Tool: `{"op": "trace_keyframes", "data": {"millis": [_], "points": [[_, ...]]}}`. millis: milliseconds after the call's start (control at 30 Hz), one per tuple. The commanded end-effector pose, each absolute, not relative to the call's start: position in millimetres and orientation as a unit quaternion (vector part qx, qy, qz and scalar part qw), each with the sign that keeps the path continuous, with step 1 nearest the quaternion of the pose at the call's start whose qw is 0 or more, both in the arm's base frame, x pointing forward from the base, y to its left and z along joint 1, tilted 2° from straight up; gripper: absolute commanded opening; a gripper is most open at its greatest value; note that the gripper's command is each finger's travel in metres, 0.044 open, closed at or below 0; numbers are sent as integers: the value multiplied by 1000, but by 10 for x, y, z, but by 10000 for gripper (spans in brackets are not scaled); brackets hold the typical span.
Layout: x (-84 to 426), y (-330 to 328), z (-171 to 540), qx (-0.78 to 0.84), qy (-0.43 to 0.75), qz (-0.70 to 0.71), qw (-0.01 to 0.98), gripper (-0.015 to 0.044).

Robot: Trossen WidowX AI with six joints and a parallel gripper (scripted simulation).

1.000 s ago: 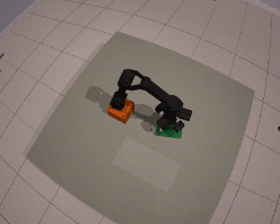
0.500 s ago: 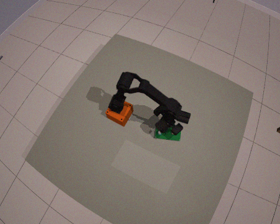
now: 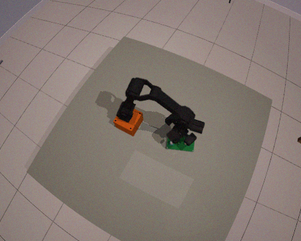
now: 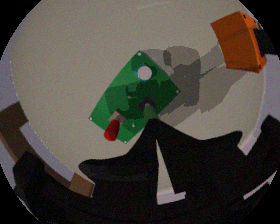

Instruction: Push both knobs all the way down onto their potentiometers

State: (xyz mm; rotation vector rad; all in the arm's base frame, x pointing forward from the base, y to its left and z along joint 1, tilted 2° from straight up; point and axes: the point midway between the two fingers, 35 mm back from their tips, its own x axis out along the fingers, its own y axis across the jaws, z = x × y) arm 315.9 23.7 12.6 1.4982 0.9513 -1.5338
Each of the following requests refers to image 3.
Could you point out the green circuit board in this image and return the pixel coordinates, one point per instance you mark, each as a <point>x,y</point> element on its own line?
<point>180,145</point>

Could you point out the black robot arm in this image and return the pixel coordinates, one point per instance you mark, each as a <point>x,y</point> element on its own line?
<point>183,115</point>

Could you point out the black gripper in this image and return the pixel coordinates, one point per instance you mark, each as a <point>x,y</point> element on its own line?
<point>189,139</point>

